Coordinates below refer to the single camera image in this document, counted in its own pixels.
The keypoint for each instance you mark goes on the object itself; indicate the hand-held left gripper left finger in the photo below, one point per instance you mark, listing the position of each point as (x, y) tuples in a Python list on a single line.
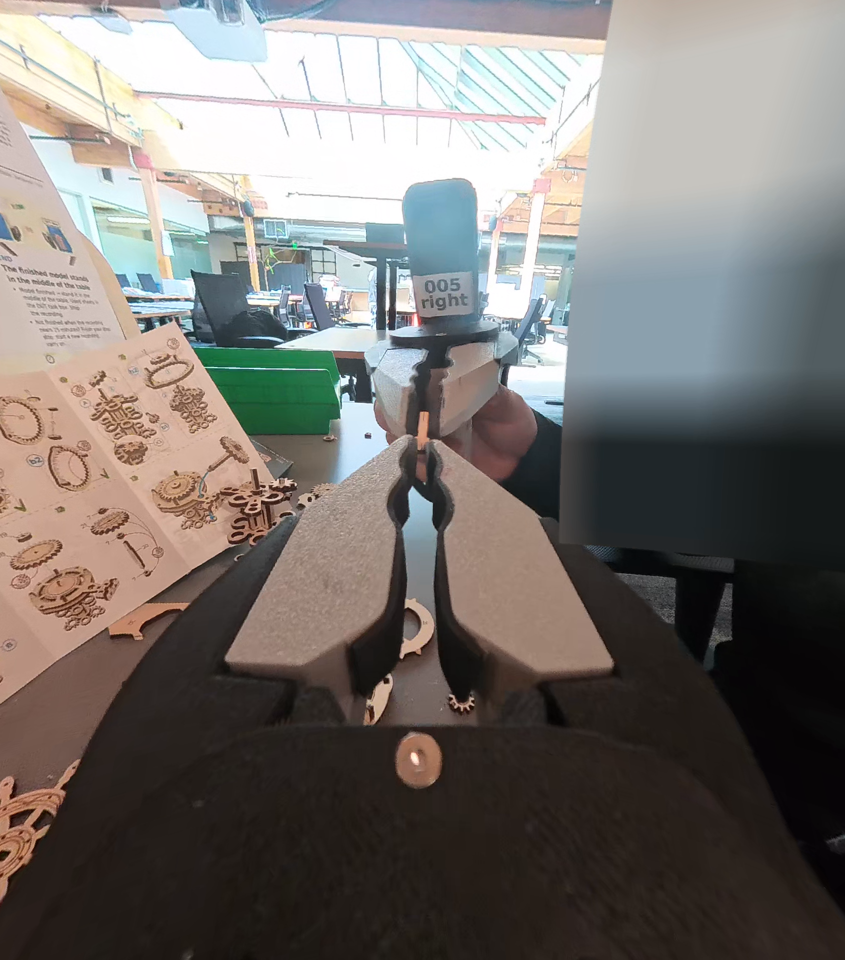
[(317, 585)]

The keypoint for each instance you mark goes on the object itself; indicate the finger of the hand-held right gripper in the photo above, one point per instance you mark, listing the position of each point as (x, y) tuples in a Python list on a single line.
[(471, 386), (392, 382)]

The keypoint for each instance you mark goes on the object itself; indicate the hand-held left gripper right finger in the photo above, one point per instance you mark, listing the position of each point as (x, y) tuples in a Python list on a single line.
[(527, 585)]

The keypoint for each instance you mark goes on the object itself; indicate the small wooden gear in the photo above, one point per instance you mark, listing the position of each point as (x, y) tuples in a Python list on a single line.
[(461, 703)]

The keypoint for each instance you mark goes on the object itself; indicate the person's right forearm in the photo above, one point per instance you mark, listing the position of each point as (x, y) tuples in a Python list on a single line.
[(542, 480)]

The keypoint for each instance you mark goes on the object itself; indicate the person's right hand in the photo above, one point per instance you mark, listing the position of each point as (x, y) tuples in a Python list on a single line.
[(505, 439)]

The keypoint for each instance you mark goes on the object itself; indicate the brown-topped desk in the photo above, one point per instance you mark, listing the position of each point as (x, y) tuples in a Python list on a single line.
[(332, 341)]

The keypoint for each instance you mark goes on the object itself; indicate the medium wooden gear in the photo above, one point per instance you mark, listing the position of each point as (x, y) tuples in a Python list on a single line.
[(316, 495)]

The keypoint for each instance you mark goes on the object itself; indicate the wooden looped disc spindle assembly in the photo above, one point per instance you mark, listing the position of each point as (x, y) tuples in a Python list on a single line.
[(254, 517)]

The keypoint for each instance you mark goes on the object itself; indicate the green plastic bin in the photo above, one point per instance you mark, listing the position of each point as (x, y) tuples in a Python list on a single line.
[(265, 358), (280, 409)]

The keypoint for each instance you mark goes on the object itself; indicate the black bundled jacket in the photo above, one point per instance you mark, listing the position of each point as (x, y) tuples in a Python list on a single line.
[(257, 328)]

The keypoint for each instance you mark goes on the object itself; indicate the black swivel office chair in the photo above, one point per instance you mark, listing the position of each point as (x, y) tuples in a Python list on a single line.
[(700, 607)]

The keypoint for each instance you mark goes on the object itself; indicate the black mesh office chair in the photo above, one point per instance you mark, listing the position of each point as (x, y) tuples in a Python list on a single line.
[(216, 300)]

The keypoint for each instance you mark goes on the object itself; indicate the folded assembly instruction sheet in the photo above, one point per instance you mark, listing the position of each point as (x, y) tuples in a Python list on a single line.
[(92, 525)]

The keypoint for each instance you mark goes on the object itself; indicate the wooden frame offcut sheet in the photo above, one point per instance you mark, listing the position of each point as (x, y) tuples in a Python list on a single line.
[(141, 621)]

